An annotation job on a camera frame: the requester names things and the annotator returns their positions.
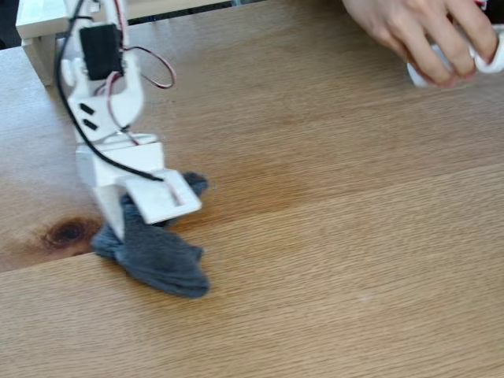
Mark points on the grey terry cloth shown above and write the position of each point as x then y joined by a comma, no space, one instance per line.
161,256

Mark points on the person's hand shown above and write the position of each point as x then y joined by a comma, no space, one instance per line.
425,31

